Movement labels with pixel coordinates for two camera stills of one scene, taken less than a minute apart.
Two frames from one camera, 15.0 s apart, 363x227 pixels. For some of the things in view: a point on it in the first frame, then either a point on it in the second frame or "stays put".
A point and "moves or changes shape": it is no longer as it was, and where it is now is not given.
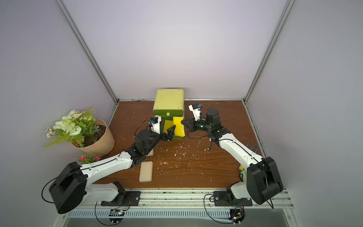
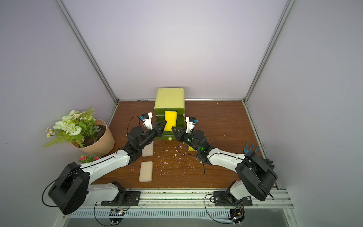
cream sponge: (146, 171) stays put
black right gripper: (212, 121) -> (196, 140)
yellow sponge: (179, 129) -> (190, 148)
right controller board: (237, 215) stays put
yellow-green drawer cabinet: (168, 103) moves or changes shape
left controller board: (116, 212) stays put
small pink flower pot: (88, 159) stays put
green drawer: (162, 118) moves or changes shape
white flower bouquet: (73, 127) stays put
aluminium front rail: (182, 198) stays put
